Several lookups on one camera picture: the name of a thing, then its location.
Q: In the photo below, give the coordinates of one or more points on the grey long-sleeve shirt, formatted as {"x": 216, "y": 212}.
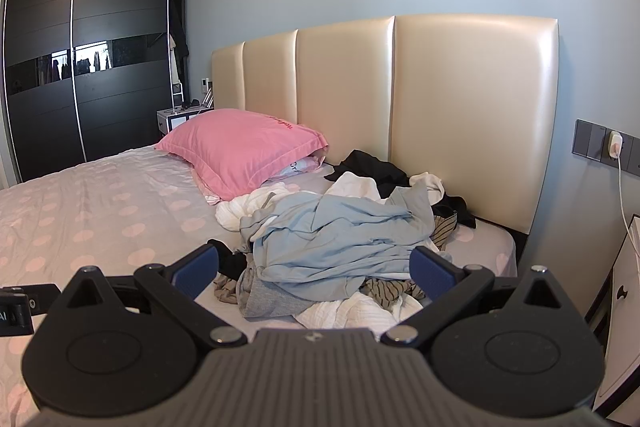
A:
{"x": 263, "y": 300}

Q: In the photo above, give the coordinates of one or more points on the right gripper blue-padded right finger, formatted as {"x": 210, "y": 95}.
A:
{"x": 453, "y": 292}

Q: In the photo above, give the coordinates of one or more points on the pink pillow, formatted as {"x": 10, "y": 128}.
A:
{"x": 235, "y": 151}

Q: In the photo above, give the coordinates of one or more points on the white bedside cabinet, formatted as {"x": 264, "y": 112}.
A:
{"x": 618, "y": 396}

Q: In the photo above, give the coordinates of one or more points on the grey pink-dotted bed sheet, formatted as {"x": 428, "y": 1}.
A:
{"x": 129, "y": 210}

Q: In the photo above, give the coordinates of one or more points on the white crumpled garment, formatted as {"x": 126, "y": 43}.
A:
{"x": 230, "y": 214}

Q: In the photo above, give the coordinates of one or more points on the white charger with cable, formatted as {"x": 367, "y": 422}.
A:
{"x": 614, "y": 149}

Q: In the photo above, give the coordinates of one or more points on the black garment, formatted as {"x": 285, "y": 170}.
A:
{"x": 386, "y": 176}

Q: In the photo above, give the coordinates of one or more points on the cream padded headboard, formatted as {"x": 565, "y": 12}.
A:
{"x": 470, "y": 98}

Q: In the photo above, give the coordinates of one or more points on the grey wall switch panel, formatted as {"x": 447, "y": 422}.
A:
{"x": 591, "y": 141}

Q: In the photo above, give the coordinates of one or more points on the far white nightstand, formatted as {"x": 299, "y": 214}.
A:
{"x": 171, "y": 118}

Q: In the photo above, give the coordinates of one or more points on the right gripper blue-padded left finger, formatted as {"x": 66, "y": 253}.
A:
{"x": 173, "y": 289}

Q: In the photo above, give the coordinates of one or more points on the dark sliding wardrobe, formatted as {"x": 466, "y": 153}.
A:
{"x": 82, "y": 79}

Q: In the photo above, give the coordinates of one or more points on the brown striped garment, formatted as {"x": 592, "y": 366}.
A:
{"x": 233, "y": 263}

